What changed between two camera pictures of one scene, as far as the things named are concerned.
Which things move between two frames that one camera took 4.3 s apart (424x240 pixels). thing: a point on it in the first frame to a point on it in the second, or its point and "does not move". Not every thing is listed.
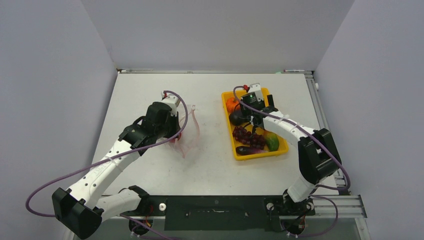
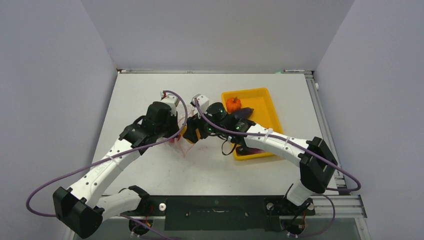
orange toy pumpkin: [232, 106] does not move
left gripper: [175, 121] does not move
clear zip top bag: [189, 128] does not move
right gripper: [270, 100] to [193, 123]
